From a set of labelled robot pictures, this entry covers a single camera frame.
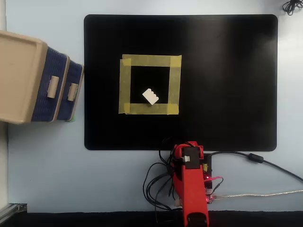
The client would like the white cube block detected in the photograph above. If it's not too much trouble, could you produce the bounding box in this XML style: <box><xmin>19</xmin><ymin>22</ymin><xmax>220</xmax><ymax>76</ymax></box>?
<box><xmin>142</xmin><ymin>88</ymin><xmax>160</xmax><ymax>105</ymax></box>

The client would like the black robot base board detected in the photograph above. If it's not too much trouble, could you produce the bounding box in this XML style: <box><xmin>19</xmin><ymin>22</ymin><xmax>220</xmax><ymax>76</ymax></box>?
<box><xmin>202</xmin><ymin>153</ymin><xmax>214</xmax><ymax>204</ymax></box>

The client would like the beige plastic drawer cabinet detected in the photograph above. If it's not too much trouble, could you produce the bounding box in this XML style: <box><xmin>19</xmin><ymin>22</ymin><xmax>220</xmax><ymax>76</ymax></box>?
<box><xmin>0</xmin><ymin>30</ymin><xmax>85</xmax><ymax>125</ymax></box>

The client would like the yellow masking tape strip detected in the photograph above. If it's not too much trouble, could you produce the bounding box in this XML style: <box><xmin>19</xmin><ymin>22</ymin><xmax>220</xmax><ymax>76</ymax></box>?
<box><xmin>122</xmin><ymin>54</ymin><xmax>182</xmax><ymax>67</ymax></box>
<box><xmin>118</xmin><ymin>58</ymin><xmax>132</xmax><ymax>114</ymax></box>
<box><xmin>167</xmin><ymin>55</ymin><xmax>182</xmax><ymax>105</ymax></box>
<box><xmin>123</xmin><ymin>103</ymin><xmax>179</xmax><ymax>115</ymax></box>

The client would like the black rectangular mat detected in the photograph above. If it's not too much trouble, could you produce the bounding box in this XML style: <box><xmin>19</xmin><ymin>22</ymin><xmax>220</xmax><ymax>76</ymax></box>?
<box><xmin>83</xmin><ymin>14</ymin><xmax>278</xmax><ymax>151</ymax></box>

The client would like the blue woven drawer beige handle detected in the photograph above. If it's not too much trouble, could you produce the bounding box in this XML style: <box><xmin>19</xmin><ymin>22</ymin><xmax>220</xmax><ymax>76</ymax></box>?
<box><xmin>31</xmin><ymin>46</ymin><xmax>69</xmax><ymax>122</ymax></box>
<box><xmin>56</xmin><ymin>60</ymin><xmax>84</xmax><ymax>121</ymax></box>

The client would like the red wire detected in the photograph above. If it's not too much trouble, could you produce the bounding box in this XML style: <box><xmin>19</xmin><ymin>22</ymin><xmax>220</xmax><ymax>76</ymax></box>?
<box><xmin>205</xmin><ymin>176</ymin><xmax>224</xmax><ymax>192</ymax></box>

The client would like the black power cable with ferrite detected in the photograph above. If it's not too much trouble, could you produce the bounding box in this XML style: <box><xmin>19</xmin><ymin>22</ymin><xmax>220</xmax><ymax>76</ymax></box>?
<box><xmin>205</xmin><ymin>151</ymin><xmax>303</xmax><ymax>184</ymax></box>

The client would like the silver USB cable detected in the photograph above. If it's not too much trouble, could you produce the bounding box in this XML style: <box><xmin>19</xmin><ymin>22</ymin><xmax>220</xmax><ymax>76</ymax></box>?
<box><xmin>214</xmin><ymin>190</ymin><xmax>303</xmax><ymax>199</ymax></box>

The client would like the aluminium profile rail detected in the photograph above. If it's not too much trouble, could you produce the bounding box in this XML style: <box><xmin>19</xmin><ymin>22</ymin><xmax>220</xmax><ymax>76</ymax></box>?
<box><xmin>0</xmin><ymin>202</ymin><xmax>28</xmax><ymax>220</ymax></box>

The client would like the black coiled cable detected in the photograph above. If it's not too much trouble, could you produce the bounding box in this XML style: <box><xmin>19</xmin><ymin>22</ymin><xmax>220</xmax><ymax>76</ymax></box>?
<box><xmin>282</xmin><ymin>0</ymin><xmax>303</xmax><ymax>16</ymax></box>

